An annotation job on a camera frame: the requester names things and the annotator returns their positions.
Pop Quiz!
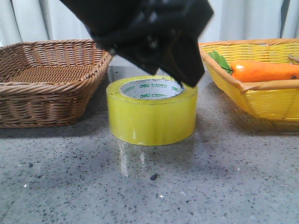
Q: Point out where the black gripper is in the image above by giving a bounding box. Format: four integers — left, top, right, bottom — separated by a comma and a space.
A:
62, 0, 214, 87

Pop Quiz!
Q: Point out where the yellow tape roll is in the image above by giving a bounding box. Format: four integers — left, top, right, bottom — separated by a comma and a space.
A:
106, 76, 198, 146

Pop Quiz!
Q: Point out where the orange plastic carrot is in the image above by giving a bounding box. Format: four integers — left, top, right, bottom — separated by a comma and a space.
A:
208, 50, 299, 82

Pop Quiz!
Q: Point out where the yellow woven basket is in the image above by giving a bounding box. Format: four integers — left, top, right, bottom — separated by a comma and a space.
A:
199, 38, 299, 121

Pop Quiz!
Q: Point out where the small black debris piece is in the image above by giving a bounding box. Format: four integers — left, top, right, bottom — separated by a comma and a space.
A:
150, 173, 158, 181

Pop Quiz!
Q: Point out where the brown stick in basket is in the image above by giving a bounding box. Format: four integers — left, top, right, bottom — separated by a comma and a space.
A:
288, 55, 299, 63

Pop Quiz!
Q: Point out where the brown wicker basket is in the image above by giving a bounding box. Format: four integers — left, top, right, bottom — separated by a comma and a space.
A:
0, 39, 112, 128

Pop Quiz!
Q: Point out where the white curtain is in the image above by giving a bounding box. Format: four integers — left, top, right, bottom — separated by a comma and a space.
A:
0, 0, 299, 46

